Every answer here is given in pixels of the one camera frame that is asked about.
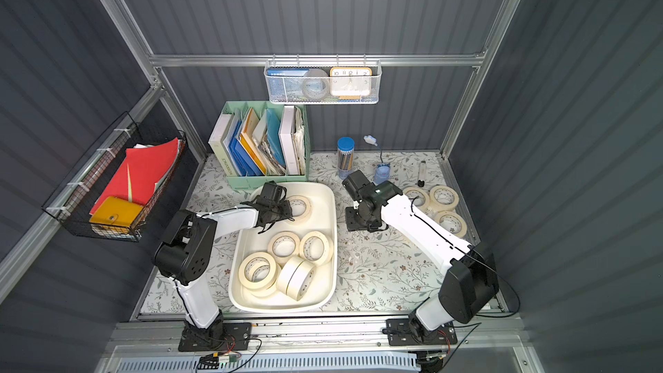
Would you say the cream masking tape roll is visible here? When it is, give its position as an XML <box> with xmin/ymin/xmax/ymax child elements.
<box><xmin>403</xmin><ymin>186</ymin><xmax>430</xmax><ymax>211</ymax></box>
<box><xmin>299</xmin><ymin>231</ymin><xmax>333</xmax><ymax>266</ymax></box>
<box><xmin>238</xmin><ymin>252</ymin><xmax>281</xmax><ymax>292</ymax></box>
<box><xmin>268</xmin><ymin>231</ymin><xmax>300</xmax><ymax>267</ymax></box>
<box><xmin>287</xmin><ymin>195</ymin><xmax>313</xmax><ymax>224</ymax></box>
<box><xmin>434</xmin><ymin>211</ymin><xmax>468</xmax><ymax>238</ymax></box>
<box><xmin>429</xmin><ymin>185</ymin><xmax>459</xmax><ymax>212</ymax></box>
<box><xmin>247</xmin><ymin>281</ymin><xmax>279</xmax><ymax>300</ymax></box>
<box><xmin>276</xmin><ymin>257</ymin><xmax>317</xmax><ymax>302</ymax></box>

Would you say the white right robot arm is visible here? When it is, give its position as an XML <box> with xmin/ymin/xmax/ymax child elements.
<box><xmin>343</xmin><ymin>171</ymin><xmax>499</xmax><ymax>339</ymax></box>

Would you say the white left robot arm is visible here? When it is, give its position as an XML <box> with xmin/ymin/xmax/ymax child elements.
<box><xmin>153</xmin><ymin>181</ymin><xmax>293</xmax><ymax>331</ymax></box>

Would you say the white plastic storage box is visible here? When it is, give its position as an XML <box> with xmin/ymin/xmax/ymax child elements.
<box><xmin>229</xmin><ymin>182</ymin><xmax>338</xmax><ymax>314</ymax></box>

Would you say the blue box in basket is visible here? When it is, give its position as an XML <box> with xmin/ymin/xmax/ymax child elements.
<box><xmin>265</xmin><ymin>67</ymin><xmax>309</xmax><ymax>103</ymax></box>

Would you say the clear tape roll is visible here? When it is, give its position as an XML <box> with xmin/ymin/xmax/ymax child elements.
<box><xmin>301</xmin><ymin>68</ymin><xmax>329</xmax><ymax>101</ymax></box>

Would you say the blue folder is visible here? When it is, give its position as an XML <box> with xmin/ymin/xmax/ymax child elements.
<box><xmin>229</xmin><ymin>116</ymin><xmax>262</xmax><ymax>177</ymax></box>

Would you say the floral table mat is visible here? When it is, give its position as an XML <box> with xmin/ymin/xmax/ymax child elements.
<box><xmin>138</xmin><ymin>151</ymin><xmax>458</xmax><ymax>319</ymax></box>

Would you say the black capped marker pen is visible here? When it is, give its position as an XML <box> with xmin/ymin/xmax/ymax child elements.
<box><xmin>417</xmin><ymin>161</ymin><xmax>426</xmax><ymax>188</ymax></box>

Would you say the green file organizer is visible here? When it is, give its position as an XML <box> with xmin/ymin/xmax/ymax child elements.
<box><xmin>221</xmin><ymin>101</ymin><xmax>311</xmax><ymax>193</ymax></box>

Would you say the blue lid pencil jar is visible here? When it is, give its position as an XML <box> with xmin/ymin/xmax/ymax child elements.
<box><xmin>337</xmin><ymin>136</ymin><xmax>355</xmax><ymax>180</ymax></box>

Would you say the white binder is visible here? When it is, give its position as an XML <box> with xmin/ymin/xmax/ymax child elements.
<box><xmin>279</xmin><ymin>105</ymin><xmax>300</xmax><ymax>175</ymax></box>

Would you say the teal folder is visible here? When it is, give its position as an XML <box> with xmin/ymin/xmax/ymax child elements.
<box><xmin>265</xmin><ymin>108</ymin><xmax>286</xmax><ymax>168</ymax></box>

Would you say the white book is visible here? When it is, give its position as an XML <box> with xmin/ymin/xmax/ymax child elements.
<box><xmin>208</xmin><ymin>113</ymin><xmax>237</xmax><ymax>177</ymax></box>

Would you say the orange folder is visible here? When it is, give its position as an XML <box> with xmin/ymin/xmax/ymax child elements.
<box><xmin>238</xmin><ymin>107</ymin><xmax>267</xmax><ymax>176</ymax></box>

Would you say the orange white clock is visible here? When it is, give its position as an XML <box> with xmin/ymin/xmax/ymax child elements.
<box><xmin>329</xmin><ymin>67</ymin><xmax>373</xmax><ymax>99</ymax></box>

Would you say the red folder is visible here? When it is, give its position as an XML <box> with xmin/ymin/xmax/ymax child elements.
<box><xmin>90</xmin><ymin>138</ymin><xmax>182</xmax><ymax>215</ymax></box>

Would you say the yellow wallet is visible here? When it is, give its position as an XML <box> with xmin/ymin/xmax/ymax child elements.
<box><xmin>90</xmin><ymin>196</ymin><xmax>143</xmax><ymax>229</ymax></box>

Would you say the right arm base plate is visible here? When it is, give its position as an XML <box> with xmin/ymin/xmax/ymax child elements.
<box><xmin>382</xmin><ymin>318</ymin><xmax>458</xmax><ymax>348</ymax></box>

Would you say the white wire hanging basket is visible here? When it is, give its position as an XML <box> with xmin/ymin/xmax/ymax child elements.
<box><xmin>263</xmin><ymin>59</ymin><xmax>383</xmax><ymax>105</ymax></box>

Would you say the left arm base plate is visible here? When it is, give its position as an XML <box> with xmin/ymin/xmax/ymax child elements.
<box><xmin>178</xmin><ymin>321</ymin><xmax>252</xmax><ymax>352</ymax></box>

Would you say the black wire wall basket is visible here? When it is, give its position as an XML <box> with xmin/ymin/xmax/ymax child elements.
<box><xmin>42</xmin><ymin>116</ymin><xmax>188</xmax><ymax>242</ymax></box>

